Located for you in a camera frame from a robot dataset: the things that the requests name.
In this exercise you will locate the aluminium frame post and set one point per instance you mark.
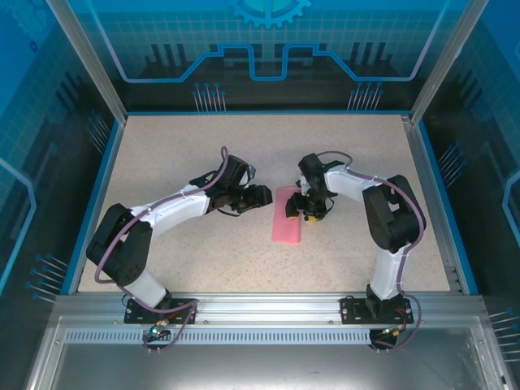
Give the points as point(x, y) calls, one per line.
point(449, 61)
point(87, 61)

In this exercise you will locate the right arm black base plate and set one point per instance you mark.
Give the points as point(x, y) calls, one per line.
point(351, 310)

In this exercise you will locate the aluminium mounting rail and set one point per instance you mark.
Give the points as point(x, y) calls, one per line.
point(268, 308)

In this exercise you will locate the aluminium side rail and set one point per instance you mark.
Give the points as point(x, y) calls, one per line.
point(418, 154)

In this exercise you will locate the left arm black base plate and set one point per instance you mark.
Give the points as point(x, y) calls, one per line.
point(136, 313)

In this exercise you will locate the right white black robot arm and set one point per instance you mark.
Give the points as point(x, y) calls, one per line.
point(349, 183)

